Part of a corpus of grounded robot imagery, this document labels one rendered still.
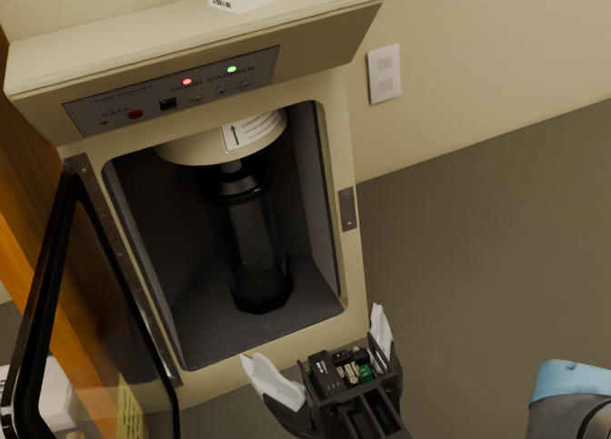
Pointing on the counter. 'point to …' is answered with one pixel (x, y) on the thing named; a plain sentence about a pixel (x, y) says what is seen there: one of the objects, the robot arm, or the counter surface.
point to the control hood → (185, 47)
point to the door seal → (55, 310)
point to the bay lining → (288, 151)
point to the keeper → (347, 208)
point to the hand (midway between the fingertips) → (309, 333)
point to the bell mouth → (225, 141)
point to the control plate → (131, 95)
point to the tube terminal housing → (150, 132)
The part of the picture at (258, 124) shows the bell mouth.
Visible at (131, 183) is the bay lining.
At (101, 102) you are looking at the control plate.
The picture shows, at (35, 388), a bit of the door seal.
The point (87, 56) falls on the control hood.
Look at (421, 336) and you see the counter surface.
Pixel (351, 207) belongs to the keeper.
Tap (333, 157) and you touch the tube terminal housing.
